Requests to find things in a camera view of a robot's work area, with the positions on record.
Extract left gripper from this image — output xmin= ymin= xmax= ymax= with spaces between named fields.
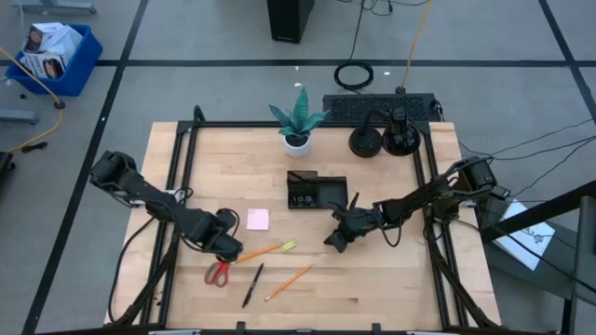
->
xmin=188 ymin=208 xmax=244 ymax=267

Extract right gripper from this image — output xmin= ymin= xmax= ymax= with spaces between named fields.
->
xmin=327 ymin=191 xmax=387 ymax=243

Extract black mesh desk organizer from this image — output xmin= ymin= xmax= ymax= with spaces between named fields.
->
xmin=286 ymin=169 xmax=349 ymax=210

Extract red handled scissors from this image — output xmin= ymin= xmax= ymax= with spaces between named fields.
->
xmin=203 ymin=259 xmax=232 ymax=288

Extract orange pencil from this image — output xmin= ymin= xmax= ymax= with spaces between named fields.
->
xmin=235 ymin=242 xmax=284 ymax=264
xmin=264 ymin=264 xmax=313 ymax=302

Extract black pen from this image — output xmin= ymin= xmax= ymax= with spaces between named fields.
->
xmin=240 ymin=262 xmax=265 ymax=309

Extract pink sticky note pad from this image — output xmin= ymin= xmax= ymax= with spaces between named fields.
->
xmin=246 ymin=208 xmax=271 ymax=232

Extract white plant pot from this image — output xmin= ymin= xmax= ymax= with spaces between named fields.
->
xmin=282 ymin=133 xmax=313 ymax=158

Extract black gooseneck desk lamp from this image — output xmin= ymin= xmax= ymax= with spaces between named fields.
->
xmin=347 ymin=106 xmax=423 ymax=158

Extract black keyboard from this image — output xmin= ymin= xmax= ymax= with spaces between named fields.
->
xmin=320 ymin=92 xmax=442 ymax=125

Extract green leafy plant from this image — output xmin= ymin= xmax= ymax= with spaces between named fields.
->
xmin=268 ymin=87 xmax=331 ymax=139

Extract white paper sheet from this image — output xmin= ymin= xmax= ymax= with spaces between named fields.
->
xmin=492 ymin=198 xmax=557 ymax=272

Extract black computer tower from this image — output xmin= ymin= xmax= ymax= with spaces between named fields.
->
xmin=265 ymin=0 xmax=316 ymax=45

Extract black rig stand beam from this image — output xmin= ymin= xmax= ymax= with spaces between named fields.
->
xmin=478 ymin=179 xmax=596 ymax=244

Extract blue plastic bin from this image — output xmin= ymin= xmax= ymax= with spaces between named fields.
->
xmin=4 ymin=22 xmax=104 ymax=98

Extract white printed carton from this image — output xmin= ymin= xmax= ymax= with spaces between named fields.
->
xmin=19 ymin=49 xmax=71 ymax=80
xmin=21 ymin=21 xmax=66 ymax=55

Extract yellow hanging cable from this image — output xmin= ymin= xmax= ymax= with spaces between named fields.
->
xmin=395 ymin=0 xmax=435 ymax=94

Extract black coiled cable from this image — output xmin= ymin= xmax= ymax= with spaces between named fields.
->
xmin=332 ymin=0 xmax=393 ymax=92

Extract black table frame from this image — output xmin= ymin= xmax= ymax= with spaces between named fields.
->
xmin=105 ymin=104 xmax=502 ymax=335

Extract yellow floor cable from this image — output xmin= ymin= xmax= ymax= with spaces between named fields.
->
xmin=0 ymin=45 xmax=66 ymax=155

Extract grey metal post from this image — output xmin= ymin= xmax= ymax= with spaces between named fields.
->
xmin=561 ymin=194 xmax=596 ymax=335

